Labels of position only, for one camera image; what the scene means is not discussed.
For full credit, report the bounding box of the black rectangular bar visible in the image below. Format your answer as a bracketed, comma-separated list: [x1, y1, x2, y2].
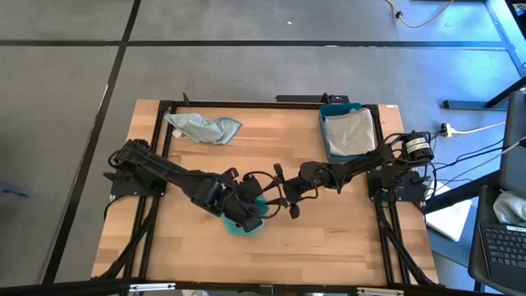
[275, 94, 350, 103]

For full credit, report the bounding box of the black aluminium table frame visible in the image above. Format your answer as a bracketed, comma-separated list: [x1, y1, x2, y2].
[0, 92, 506, 296]

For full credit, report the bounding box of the grey chair leg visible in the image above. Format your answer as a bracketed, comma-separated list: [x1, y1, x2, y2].
[0, 179, 32, 197]

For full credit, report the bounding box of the pale blue microfiber towel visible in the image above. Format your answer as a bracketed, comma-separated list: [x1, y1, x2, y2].
[164, 112, 243, 146]

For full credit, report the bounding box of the silver aluminium bracket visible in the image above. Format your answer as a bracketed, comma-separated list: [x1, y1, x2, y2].
[129, 282, 176, 293]
[356, 287, 406, 296]

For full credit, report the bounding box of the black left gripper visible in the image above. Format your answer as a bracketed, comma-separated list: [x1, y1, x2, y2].
[201, 167, 266, 234]

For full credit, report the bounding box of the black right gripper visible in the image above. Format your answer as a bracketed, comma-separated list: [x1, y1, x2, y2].
[273, 160, 330, 220]

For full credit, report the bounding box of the blue metal floor bar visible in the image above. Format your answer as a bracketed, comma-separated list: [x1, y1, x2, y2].
[442, 99, 510, 111]

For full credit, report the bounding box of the blue plastic bin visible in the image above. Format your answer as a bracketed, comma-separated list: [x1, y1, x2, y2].
[318, 102, 377, 164]

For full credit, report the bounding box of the black laptop keyboard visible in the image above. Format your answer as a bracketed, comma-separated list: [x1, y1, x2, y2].
[478, 223, 526, 284]

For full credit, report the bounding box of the pale green cloth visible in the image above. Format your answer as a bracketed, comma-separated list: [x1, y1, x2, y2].
[492, 191, 526, 226]

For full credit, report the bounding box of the grey monitor back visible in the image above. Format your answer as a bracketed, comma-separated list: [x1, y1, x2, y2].
[498, 90, 526, 194]

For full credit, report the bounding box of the teal microfiber towel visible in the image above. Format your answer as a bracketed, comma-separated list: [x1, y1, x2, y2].
[221, 194, 270, 238]

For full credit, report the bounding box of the grey waffle microfiber towel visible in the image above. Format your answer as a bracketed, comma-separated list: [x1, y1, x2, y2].
[324, 107, 377, 158]

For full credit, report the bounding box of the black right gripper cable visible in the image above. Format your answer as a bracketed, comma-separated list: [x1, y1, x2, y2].
[262, 176, 321, 209]

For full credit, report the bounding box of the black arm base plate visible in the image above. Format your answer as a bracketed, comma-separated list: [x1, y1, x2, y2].
[367, 169, 428, 202]
[104, 162, 169, 197]

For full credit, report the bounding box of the yellow floor cable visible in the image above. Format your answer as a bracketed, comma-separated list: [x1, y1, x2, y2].
[385, 0, 455, 30]

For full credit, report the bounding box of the white power cable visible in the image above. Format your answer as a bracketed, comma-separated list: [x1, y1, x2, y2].
[437, 121, 507, 138]

